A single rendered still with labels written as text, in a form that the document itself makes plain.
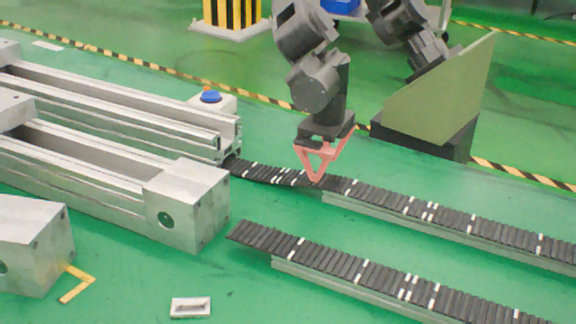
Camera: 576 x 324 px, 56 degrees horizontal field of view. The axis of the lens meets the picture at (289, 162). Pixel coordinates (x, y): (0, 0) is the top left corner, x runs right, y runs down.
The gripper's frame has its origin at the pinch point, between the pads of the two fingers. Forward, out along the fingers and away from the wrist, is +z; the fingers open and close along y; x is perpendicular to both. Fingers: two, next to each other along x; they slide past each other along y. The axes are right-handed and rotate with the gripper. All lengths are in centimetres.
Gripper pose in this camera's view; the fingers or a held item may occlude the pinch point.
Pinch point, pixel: (323, 166)
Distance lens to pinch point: 93.6
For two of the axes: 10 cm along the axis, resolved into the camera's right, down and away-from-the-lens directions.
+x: 9.1, 2.5, -3.4
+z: -0.4, 8.6, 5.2
